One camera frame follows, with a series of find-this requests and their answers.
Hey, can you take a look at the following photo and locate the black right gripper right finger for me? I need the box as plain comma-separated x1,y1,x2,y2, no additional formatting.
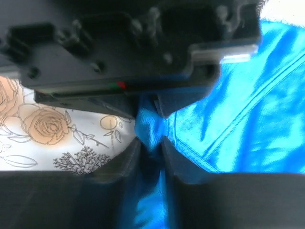
162,139,305,229

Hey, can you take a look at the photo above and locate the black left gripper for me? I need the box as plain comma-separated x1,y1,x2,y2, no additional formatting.
0,0,262,119

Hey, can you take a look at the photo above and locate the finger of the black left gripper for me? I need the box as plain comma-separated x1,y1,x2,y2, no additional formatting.
152,84,214,118

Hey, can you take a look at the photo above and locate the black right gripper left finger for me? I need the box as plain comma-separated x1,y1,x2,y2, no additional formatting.
0,139,141,229

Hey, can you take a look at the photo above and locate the blue cloth napkin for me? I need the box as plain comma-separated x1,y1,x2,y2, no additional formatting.
132,21,305,229

